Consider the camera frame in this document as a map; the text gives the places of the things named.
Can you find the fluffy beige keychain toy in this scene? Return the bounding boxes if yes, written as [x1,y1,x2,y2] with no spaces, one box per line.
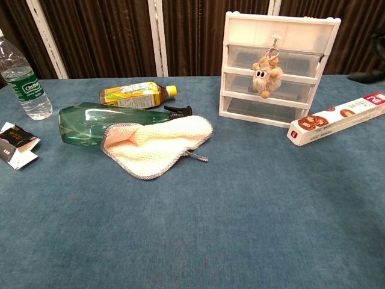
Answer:
[251,45,284,99]

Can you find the white plastic drawer unit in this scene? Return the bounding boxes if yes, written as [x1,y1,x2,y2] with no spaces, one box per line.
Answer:
[218,11,342,129]

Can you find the cream dish cloth grey trim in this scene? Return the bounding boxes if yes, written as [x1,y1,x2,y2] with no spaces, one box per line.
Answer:
[100,115,214,181]

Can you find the clear plastic drawer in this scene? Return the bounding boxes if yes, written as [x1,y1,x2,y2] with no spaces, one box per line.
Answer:
[226,44,325,76]
[221,95,305,123]
[224,73,316,102]

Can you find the yellow label tea bottle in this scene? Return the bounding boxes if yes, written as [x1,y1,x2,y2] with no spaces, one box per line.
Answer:
[99,81,178,110]

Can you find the green transparent spray bottle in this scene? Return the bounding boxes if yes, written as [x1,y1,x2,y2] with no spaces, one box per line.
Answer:
[58,101,193,148]

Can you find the dark pleated curtain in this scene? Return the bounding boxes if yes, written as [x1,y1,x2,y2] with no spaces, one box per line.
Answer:
[0,0,385,81]

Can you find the long cling film box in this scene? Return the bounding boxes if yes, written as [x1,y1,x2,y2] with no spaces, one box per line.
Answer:
[286,92,385,148]

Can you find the clear water bottle green label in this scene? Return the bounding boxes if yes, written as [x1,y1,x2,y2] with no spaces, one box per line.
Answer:
[0,29,54,121]

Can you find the open black white carton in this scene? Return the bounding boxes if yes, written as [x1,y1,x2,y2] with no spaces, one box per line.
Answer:
[0,122,42,170]

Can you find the white frame post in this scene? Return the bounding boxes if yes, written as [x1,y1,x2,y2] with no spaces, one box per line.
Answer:
[147,0,169,78]
[267,0,283,16]
[25,0,69,79]

